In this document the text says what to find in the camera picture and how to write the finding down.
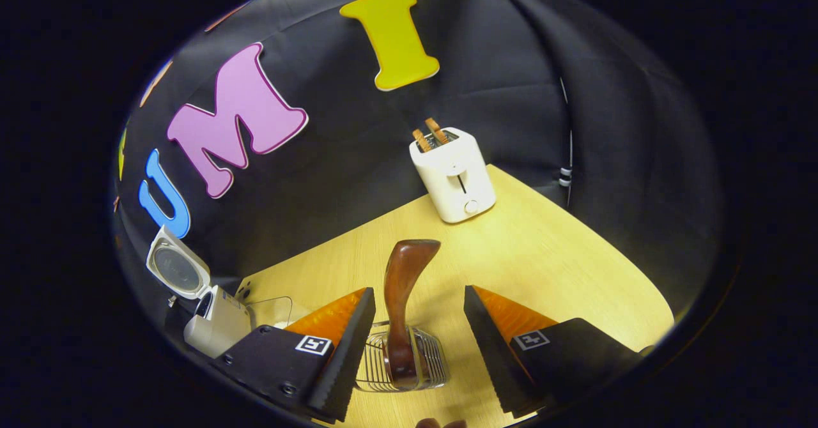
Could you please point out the brown wooden spoon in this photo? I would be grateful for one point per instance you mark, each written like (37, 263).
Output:
(402, 281)

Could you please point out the clear plastic rice container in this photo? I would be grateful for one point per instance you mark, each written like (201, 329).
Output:
(271, 310)

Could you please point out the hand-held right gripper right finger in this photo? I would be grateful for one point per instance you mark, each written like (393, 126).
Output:
(492, 358)

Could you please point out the white toaster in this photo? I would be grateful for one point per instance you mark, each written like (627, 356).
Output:
(457, 182)

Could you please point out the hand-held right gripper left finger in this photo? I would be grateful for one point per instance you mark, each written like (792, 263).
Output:
(345, 358)

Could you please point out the white rice cooker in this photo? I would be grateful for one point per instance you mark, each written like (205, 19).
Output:
(220, 322)

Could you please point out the toast slice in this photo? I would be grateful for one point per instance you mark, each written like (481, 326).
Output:
(437, 130)
(422, 140)

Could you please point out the black backdrop cloth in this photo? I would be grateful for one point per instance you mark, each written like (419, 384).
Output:
(498, 83)

